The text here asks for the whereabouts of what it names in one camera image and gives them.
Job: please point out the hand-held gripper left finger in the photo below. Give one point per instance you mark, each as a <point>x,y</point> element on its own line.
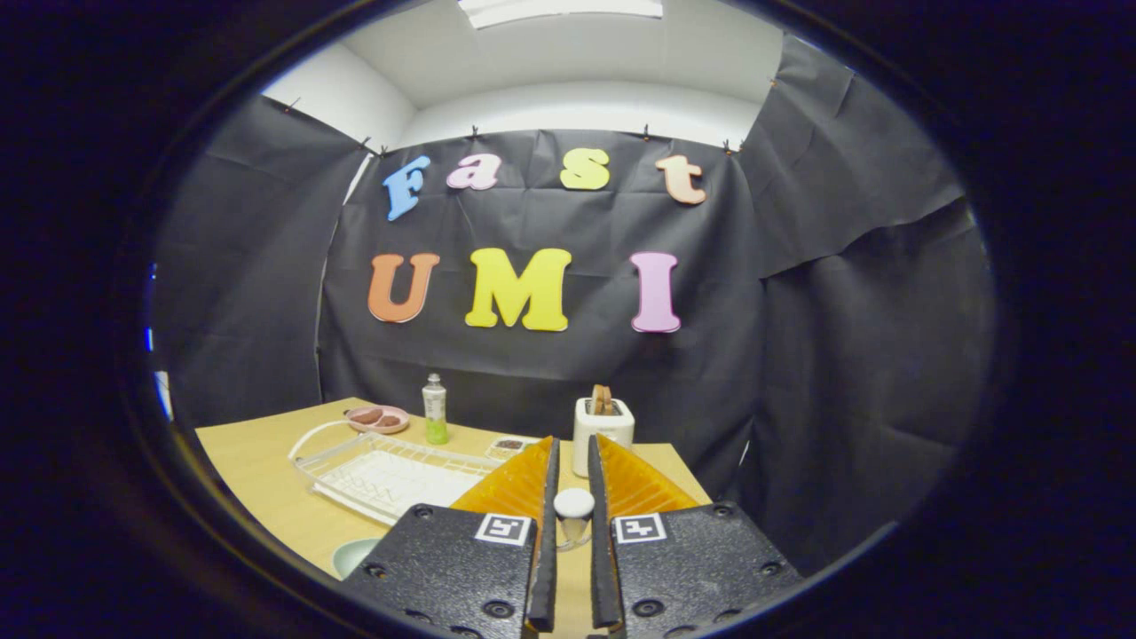
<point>543,577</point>

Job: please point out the white toaster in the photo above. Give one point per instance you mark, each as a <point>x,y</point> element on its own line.
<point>590,426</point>

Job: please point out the white divided condiment tray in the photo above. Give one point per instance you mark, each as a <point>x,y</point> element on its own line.
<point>510,444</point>

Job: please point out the pink plate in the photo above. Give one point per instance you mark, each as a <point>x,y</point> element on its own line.
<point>366,429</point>

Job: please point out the clear bottle green liquid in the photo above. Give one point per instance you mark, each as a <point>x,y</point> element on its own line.
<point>435,408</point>

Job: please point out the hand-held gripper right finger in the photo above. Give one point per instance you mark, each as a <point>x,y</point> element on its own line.
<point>603,577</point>

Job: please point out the pale green plate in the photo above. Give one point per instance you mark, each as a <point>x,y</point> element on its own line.
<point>353,555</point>

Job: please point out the toasted bread slice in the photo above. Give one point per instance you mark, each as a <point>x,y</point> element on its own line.
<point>608,400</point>
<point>596,401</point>

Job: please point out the brown meat piece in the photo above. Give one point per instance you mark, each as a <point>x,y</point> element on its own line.
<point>366,415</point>
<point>390,420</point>

